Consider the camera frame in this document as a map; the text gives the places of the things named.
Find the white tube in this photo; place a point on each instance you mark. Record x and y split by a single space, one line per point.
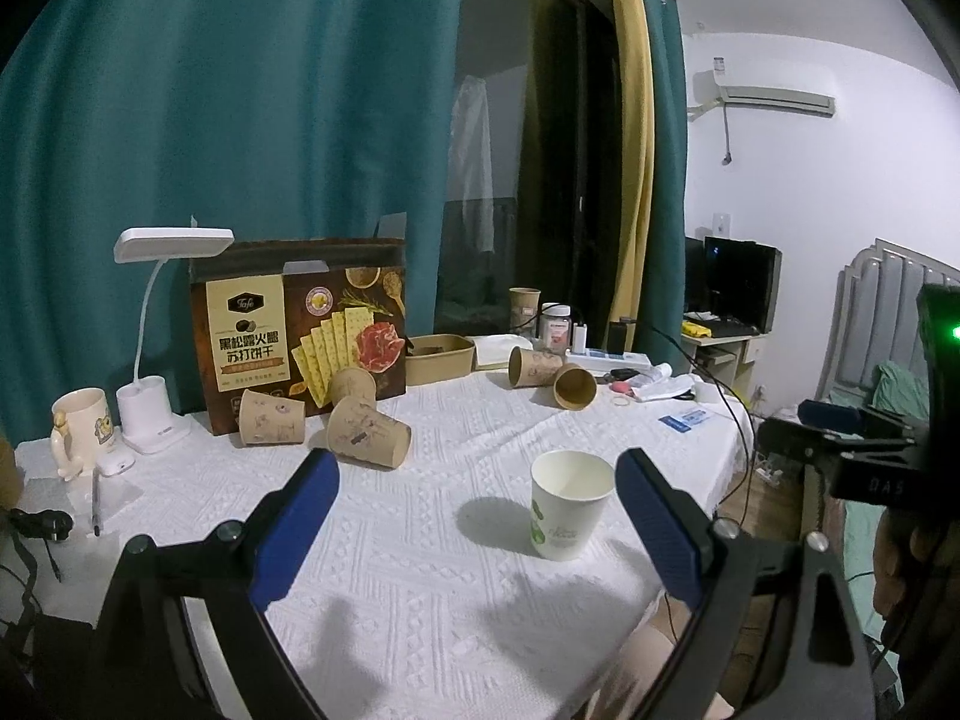
660 382

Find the white textured tablecloth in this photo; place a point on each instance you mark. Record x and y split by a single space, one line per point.
420 562

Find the small computer desk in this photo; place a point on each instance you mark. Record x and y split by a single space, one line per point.
720 349

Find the white desk lamp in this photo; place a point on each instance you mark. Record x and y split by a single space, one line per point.
154 390

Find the person's right hand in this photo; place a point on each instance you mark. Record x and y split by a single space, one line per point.
900 562

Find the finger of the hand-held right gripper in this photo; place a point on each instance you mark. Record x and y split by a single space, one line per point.
787 439
825 414

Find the wide teal curtain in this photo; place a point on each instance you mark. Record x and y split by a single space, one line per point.
225 150

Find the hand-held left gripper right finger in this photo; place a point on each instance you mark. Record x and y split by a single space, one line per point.
661 532

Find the cream cartoon mug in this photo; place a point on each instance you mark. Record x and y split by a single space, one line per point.
79 431

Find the black computer monitor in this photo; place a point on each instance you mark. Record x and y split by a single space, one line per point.
739 281

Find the black pen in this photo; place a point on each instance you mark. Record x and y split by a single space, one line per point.
96 504

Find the brown paper cup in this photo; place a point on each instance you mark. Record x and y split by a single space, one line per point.
525 309
575 387
352 384
367 436
534 366
271 418

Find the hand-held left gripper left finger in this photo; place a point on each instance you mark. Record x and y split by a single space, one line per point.
298 516

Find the white power strip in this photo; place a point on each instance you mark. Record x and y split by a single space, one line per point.
611 361

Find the brown cracker box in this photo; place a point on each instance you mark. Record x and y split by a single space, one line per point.
300 330

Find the white tissue pack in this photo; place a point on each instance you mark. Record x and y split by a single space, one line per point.
496 351

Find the white air conditioner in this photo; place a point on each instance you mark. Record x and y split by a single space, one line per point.
772 88

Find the grey padded headboard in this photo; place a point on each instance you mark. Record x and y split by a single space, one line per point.
874 315

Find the white pill bottle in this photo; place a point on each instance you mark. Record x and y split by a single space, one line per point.
555 327

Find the yellow curtain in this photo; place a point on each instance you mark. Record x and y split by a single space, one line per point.
628 135

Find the black power plug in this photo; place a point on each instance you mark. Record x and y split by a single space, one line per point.
39 525

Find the white paper cup green print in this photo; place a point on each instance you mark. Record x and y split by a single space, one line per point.
568 504

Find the blue and white card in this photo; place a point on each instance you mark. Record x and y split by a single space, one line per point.
686 418

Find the narrow teal curtain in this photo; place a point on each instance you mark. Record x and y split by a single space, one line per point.
664 150

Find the brown paper bowl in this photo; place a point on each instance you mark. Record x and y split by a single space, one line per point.
439 358

